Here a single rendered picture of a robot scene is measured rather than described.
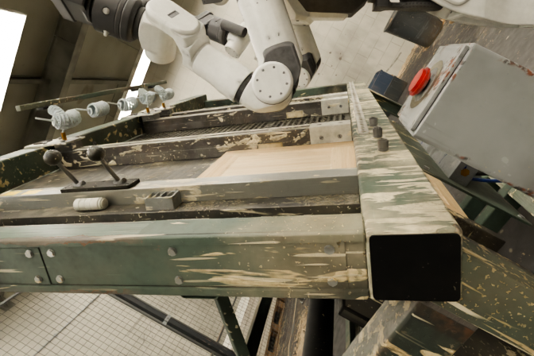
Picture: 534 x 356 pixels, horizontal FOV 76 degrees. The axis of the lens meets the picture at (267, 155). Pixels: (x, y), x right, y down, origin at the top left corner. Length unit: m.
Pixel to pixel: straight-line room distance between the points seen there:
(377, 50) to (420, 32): 1.18
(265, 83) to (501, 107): 0.37
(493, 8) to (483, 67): 0.52
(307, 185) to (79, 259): 0.44
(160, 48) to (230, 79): 0.17
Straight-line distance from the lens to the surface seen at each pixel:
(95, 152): 0.85
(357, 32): 6.37
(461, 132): 0.46
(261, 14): 0.70
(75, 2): 0.78
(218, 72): 0.69
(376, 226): 0.50
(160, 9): 0.73
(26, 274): 0.79
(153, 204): 0.82
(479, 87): 0.45
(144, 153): 1.28
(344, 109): 1.65
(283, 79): 0.64
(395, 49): 6.42
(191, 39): 0.70
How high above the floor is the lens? 1.05
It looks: 3 degrees up
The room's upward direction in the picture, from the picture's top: 62 degrees counter-clockwise
